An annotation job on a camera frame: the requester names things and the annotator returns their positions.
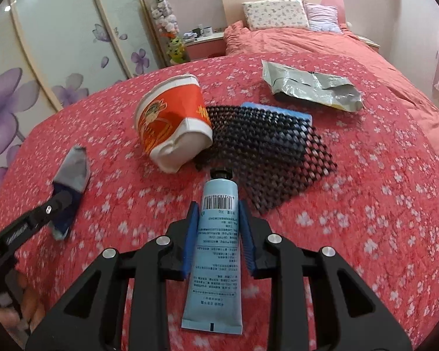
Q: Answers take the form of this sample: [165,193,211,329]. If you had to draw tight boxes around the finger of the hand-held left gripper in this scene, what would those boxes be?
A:
[0,181,79,264]

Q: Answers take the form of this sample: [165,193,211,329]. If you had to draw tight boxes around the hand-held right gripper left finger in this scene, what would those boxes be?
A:
[25,201,200,351]

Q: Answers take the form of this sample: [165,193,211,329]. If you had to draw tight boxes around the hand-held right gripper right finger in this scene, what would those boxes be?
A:
[238,200,414,351]

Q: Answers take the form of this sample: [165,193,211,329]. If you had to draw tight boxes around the light blue cream tube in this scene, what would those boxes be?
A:
[181,168,244,336]

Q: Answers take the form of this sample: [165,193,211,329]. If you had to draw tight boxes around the navy grey sock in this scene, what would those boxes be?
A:
[51,145,90,241]

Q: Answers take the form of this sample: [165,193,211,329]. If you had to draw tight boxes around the black mesh mat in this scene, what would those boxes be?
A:
[196,105,338,217]

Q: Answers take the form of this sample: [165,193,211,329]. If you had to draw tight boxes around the orange white paper cup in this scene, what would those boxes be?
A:
[135,74,215,173]

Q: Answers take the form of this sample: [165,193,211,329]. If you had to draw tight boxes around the blue sponge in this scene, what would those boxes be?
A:
[239,101,313,128]

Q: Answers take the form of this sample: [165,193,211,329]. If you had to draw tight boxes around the person's left hand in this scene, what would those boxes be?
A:
[0,272,46,337]

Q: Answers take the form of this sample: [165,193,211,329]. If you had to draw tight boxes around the flower print sliding wardrobe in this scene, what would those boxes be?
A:
[0,0,162,213]

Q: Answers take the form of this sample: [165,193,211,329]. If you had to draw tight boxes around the pink white nightstand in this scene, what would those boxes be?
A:
[184,31,227,61]
[355,34,381,50]

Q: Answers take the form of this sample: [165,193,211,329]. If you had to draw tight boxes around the clear tube of plush toys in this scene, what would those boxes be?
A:
[146,0,189,67]

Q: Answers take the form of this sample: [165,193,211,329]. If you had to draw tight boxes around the pink duvet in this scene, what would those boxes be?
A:
[224,20,439,161]

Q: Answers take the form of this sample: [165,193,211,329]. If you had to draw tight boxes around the white floral pillow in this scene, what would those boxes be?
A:
[242,0,311,32]

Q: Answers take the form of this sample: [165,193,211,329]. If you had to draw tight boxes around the pink striped pillow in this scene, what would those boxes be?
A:
[303,2,342,33]

